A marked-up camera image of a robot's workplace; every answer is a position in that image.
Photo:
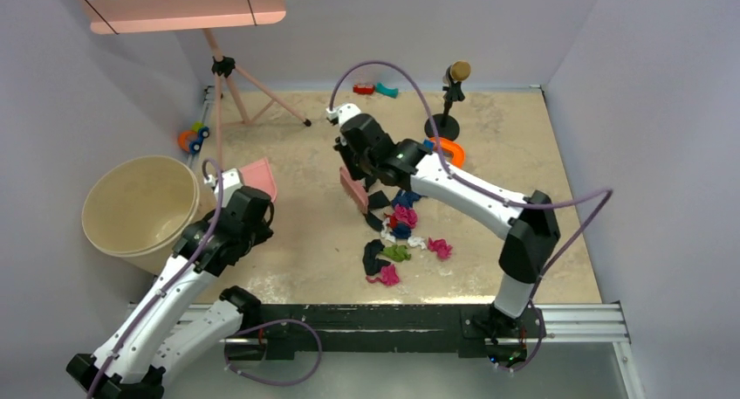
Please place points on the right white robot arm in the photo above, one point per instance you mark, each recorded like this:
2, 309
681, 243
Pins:
528, 228

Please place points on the orange horseshoe toy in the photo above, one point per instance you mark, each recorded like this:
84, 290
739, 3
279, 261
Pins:
453, 153

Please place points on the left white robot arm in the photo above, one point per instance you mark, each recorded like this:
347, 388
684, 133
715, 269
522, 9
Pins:
147, 353

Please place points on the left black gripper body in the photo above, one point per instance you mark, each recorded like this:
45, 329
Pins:
259, 234

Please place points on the pink hand brush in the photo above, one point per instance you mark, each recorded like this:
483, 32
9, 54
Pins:
354, 189

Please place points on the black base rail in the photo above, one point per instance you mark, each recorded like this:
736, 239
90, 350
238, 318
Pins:
467, 330

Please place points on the orange blue toy car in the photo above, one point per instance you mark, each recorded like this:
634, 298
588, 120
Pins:
191, 140

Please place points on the small white paper scrap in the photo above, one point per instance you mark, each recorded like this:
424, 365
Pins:
417, 242

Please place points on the black stand gold microphone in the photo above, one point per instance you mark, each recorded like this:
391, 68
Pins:
447, 126

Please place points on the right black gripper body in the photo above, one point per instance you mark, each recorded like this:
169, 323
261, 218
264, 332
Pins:
359, 167

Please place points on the green paper scrap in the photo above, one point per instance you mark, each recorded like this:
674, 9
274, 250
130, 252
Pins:
397, 253

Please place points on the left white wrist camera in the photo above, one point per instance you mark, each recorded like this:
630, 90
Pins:
225, 186

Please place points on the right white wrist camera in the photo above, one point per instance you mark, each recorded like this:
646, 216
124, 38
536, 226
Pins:
342, 113

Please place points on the beige round bucket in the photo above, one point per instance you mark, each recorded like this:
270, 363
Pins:
138, 210

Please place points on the red toy block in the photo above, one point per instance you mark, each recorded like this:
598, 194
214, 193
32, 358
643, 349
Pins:
364, 88

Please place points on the pink dustpan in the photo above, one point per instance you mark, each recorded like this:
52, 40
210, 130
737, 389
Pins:
258, 175

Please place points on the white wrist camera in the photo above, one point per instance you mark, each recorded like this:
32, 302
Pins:
225, 186
342, 113

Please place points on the teal curved toy piece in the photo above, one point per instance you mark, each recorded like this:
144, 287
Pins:
386, 91

